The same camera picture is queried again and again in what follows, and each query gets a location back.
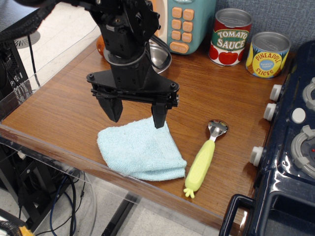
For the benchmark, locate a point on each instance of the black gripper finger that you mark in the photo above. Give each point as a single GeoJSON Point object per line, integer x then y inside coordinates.
{"type": "Point", "coordinates": [159, 112]}
{"type": "Point", "coordinates": [113, 107]}

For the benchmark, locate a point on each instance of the dark blue toy stove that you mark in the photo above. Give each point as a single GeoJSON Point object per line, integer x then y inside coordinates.
{"type": "Point", "coordinates": [284, 196]}

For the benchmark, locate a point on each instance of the pineapple slices toy can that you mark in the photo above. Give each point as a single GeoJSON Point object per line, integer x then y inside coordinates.
{"type": "Point", "coordinates": [267, 54]}

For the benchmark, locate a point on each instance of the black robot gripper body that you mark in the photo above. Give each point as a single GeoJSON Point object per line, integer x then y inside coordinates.
{"type": "Point", "coordinates": [132, 79]}

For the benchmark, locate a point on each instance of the black computer tower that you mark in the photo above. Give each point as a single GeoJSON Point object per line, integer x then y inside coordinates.
{"type": "Point", "coordinates": [13, 77]}

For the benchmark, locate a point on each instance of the teal toy microwave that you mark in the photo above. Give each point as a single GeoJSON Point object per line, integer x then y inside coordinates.
{"type": "Point", "coordinates": [184, 23]}

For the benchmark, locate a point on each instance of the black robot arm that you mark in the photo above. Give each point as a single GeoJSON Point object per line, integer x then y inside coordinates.
{"type": "Point", "coordinates": [127, 27]}

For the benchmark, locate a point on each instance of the spoon with yellow handle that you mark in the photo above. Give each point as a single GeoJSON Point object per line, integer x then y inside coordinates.
{"type": "Point", "coordinates": [203, 159]}

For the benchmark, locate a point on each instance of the light blue folded cloth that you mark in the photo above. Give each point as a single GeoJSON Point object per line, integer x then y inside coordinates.
{"type": "Point", "coordinates": [141, 151]}

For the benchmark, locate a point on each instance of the tomato sauce toy can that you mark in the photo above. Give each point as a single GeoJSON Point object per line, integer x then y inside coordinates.
{"type": "Point", "coordinates": [230, 34]}

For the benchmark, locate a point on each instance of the black table leg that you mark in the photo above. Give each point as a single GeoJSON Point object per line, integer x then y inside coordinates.
{"type": "Point", "coordinates": [118, 218]}

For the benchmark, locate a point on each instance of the silver metal pot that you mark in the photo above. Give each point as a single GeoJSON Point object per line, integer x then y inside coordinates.
{"type": "Point", "coordinates": [160, 58]}

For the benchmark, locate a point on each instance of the plush toy mushroom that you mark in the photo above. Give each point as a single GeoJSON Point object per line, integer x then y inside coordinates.
{"type": "Point", "coordinates": [100, 45]}

